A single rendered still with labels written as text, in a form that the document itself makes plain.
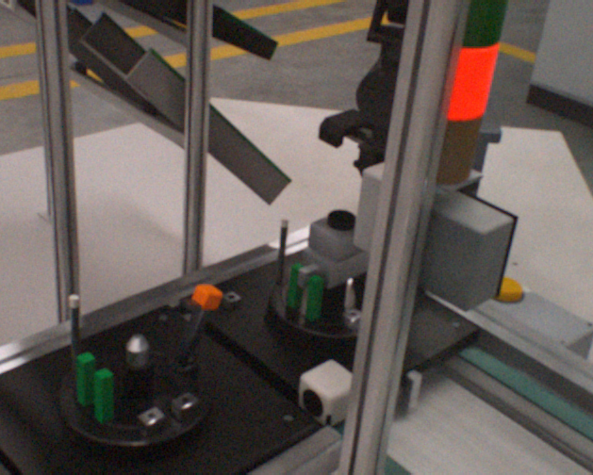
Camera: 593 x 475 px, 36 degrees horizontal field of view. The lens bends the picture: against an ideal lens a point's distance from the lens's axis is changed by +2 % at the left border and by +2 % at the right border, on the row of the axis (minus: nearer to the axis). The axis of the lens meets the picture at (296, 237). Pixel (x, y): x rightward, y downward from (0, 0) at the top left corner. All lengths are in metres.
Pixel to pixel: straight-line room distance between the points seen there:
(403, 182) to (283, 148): 1.01
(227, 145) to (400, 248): 0.47
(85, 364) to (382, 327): 0.27
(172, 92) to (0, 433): 0.41
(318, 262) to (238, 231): 0.43
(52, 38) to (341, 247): 0.34
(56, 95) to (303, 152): 0.80
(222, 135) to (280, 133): 0.62
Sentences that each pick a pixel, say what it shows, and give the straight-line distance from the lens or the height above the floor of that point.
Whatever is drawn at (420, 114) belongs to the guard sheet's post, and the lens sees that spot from 0.62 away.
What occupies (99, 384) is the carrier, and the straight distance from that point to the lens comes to 0.80.
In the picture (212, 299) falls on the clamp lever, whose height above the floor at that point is 1.07.
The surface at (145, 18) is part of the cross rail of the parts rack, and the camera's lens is 1.06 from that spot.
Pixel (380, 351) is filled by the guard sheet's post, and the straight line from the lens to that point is 0.72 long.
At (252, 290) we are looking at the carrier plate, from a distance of 1.03.
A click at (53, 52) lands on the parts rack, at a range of 0.89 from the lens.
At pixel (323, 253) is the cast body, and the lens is 0.94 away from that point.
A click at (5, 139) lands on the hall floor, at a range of 3.70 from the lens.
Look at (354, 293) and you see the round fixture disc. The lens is 1.01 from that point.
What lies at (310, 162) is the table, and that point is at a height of 0.86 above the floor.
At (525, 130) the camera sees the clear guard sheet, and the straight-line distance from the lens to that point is 0.59.
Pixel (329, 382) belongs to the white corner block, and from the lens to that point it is 0.88.
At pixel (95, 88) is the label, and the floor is 1.11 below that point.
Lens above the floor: 1.55
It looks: 30 degrees down
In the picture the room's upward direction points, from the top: 6 degrees clockwise
